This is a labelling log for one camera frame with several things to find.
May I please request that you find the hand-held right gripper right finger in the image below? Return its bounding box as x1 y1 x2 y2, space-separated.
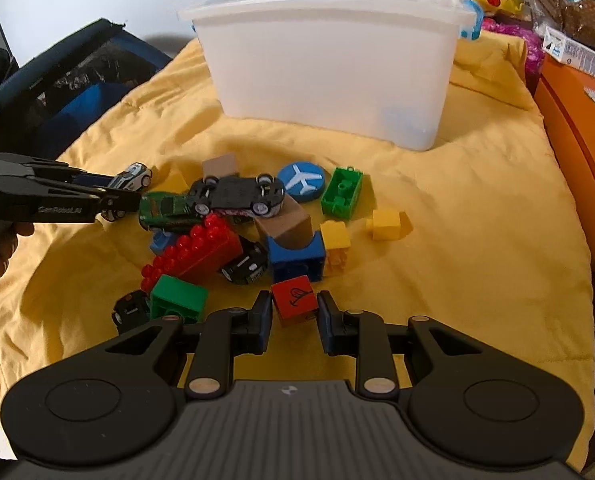
316 291 503 401

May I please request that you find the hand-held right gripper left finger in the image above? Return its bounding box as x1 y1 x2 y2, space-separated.
85 291 274 401

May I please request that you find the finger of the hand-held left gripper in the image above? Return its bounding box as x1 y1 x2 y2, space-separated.
52 160 128 192
94 187 143 222

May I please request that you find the white toy car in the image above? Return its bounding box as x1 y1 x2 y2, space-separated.
100 162 153 223

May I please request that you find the red cube block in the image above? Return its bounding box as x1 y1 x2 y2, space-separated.
271 275 319 322

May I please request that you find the white plastic storage bin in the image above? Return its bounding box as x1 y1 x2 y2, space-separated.
178 0 483 153

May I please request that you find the person's left hand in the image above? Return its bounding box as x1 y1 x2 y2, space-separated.
0 221 35 291

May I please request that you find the green toy car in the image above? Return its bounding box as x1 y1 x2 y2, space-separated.
138 191 208 233

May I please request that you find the small blue block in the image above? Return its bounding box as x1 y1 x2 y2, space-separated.
150 229 181 257

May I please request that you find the blue arch block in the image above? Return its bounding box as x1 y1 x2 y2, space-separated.
268 230 327 285

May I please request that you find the yellow building brick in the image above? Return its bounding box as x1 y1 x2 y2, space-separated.
320 220 353 277

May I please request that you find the green square block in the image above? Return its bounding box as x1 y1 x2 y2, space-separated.
149 274 209 325

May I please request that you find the large red building brick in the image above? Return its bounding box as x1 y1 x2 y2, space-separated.
142 212 243 293

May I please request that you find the blue black bag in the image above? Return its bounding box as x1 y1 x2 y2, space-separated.
0 17 173 161

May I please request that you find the brown wooden block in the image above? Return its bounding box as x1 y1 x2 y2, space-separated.
201 155 241 181
255 195 312 251

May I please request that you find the yellow cube block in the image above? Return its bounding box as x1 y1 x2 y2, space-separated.
366 208 413 242

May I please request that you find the overturned black toy car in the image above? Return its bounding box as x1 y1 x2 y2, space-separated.
186 172 287 221

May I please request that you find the green hollow building block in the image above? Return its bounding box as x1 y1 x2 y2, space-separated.
320 166 365 221

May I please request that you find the blue round airplane disc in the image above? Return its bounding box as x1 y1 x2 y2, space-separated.
276 161 324 203

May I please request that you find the yellow blanket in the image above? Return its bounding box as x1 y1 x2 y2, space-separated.
0 30 595 478

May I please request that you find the pink shiny wrapping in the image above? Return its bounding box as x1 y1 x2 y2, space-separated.
482 15 545 96

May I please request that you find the small white box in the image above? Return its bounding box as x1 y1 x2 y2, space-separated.
542 25 595 86

